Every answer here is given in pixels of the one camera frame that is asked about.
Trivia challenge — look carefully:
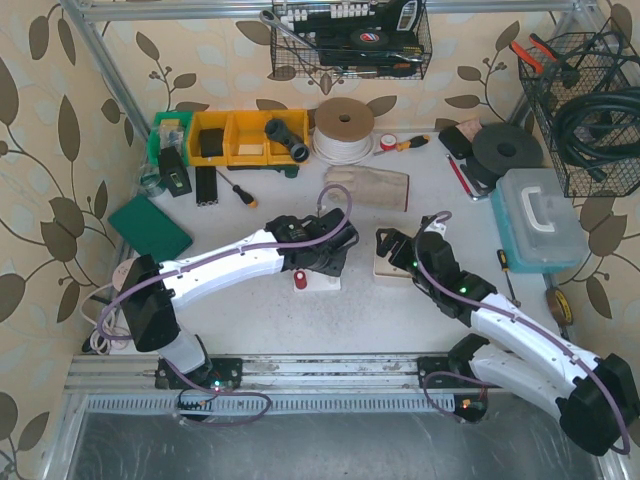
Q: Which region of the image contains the white cable spool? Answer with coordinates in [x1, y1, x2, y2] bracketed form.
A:
[312, 97, 375, 166]

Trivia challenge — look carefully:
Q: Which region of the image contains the red handled tool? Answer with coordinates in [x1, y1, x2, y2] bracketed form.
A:
[446, 154, 491, 202]

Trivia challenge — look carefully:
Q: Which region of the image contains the white peg base plate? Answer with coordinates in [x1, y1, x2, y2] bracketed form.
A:
[294, 269, 341, 293]

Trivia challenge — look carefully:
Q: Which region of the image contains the small yellow black screwdriver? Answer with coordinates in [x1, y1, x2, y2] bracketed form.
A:
[496, 249, 517, 301]

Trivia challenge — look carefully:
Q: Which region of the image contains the green storage bin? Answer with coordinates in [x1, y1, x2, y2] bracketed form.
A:
[147, 112, 193, 165]

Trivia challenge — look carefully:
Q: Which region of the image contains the yellow storage bin row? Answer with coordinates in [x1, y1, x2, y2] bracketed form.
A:
[185, 109, 310, 167]

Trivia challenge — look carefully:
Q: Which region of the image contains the cream parts tray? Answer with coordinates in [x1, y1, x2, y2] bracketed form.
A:
[373, 255, 412, 287]

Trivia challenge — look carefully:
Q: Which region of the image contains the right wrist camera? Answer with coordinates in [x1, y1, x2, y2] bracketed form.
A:
[420, 211, 452, 236]

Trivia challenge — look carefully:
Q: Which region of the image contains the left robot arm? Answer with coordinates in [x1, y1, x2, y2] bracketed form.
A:
[96, 208, 359, 376]

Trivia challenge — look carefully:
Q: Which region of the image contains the black sponge block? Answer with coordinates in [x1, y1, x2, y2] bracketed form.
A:
[438, 126, 473, 160]

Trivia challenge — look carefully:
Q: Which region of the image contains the wall wire basket with tools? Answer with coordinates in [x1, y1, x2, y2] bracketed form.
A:
[259, 1, 432, 83]

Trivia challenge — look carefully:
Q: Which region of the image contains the beige work glove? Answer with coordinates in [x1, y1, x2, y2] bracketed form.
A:
[324, 166, 410, 212]

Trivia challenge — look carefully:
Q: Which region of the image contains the black aluminium extrusion profile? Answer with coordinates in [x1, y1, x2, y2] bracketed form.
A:
[195, 167, 218, 207]

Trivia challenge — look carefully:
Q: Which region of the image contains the black pipe fitting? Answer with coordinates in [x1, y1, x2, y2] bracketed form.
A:
[264, 118, 310, 163]

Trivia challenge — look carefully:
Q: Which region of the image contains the yellow black tape roll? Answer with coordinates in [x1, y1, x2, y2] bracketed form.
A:
[545, 287, 574, 326]

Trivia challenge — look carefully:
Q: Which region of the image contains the clear teal toolbox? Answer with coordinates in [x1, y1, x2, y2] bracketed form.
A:
[490, 168, 589, 274]

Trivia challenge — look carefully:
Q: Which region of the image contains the wire basket with black hose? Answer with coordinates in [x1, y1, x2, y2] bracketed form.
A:
[509, 19, 639, 198]

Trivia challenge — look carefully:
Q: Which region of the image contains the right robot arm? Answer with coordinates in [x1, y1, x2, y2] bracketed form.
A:
[376, 224, 639, 456]

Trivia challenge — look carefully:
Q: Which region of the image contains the black filament spool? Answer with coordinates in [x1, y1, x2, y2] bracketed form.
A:
[466, 123, 544, 187]

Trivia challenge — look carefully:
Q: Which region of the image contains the black battery charger box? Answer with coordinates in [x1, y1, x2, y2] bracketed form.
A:
[158, 147, 192, 197]

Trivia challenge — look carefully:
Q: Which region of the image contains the red tape roll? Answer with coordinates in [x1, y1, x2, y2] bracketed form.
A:
[379, 133, 397, 151]

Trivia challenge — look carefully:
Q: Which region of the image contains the black orange handled screwdriver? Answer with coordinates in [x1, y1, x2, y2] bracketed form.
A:
[216, 169, 258, 209]

